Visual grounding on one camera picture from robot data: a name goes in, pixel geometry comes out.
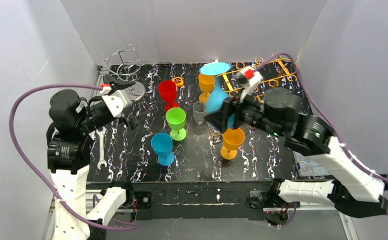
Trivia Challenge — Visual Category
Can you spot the orange wine glass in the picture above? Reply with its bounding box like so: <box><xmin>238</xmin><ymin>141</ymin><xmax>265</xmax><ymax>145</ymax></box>
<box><xmin>220</xmin><ymin>128</ymin><xmax>245</xmax><ymax>160</ymax></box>
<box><xmin>198</xmin><ymin>73</ymin><xmax>215</xmax><ymax>103</ymax></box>

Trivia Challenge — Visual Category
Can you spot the blue wine glass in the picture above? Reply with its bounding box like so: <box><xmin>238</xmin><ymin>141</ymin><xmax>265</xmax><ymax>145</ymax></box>
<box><xmin>151</xmin><ymin>132</ymin><xmax>175</xmax><ymax>167</ymax></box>

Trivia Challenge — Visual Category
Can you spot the teal wine glass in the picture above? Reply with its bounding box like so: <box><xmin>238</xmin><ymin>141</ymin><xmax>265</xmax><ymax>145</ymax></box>
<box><xmin>199</xmin><ymin>60</ymin><xmax>231</xmax><ymax>133</ymax></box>

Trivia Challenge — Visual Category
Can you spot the gold wire glass rack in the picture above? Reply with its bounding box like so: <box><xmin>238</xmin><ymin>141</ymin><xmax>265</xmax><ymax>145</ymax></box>
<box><xmin>218</xmin><ymin>57</ymin><xmax>301</xmax><ymax>137</ymax></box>

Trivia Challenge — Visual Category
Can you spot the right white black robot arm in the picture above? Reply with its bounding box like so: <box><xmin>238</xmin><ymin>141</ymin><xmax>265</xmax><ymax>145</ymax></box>
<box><xmin>205</xmin><ymin>87</ymin><xmax>388</xmax><ymax>218</ymax></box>

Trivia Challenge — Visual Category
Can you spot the silver round glass rack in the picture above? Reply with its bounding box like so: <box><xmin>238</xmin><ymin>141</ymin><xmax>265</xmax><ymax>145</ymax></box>
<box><xmin>100</xmin><ymin>44</ymin><xmax>147</xmax><ymax>102</ymax></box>

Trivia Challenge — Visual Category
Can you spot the green plastic wine glass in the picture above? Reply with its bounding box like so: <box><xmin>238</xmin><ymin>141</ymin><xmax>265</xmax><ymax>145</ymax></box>
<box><xmin>166</xmin><ymin>107</ymin><xmax>187</xmax><ymax>141</ymax></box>

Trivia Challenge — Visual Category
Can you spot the red plastic wine glass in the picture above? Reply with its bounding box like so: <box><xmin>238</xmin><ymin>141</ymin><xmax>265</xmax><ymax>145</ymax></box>
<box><xmin>158</xmin><ymin>80</ymin><xmax>179</xmax><ymax>112</ymax></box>

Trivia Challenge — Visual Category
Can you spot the silver wrench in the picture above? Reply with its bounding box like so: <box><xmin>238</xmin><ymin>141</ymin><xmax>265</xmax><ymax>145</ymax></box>
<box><xmin>96</xmin><ymin>127</ymin><xmax>107</xmax><ymax>170</ymax></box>

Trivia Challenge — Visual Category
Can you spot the clear glass tumbler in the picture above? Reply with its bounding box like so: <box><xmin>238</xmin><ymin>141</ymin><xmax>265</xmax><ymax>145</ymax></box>
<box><xmin>192</xmin><ymin>101</ymin><xmax>206</xmax><ymax>125</ymax></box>

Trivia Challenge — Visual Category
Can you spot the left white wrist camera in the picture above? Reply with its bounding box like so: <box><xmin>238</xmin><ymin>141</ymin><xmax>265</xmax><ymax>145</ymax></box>
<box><xmin>100</xmin><ymin>87</ymin><xmax>133</xmax><ymax>118</ymax></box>

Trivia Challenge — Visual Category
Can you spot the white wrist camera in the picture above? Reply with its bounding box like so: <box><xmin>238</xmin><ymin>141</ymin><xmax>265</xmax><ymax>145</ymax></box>
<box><xmin>235</xmin><ymin>66</ymin><xmax>263</xmax><ymax>103</ymax></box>
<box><xmin>100</xmin><ymin>87</ymin><xmax>133</xmax><ymax>118</ymax></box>

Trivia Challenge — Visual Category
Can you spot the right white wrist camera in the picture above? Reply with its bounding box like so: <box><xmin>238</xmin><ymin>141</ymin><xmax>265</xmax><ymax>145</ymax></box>
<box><xmin>235</xmin><ymin>66</ymin><xmax>263</xmax><ymax>103</ymax></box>

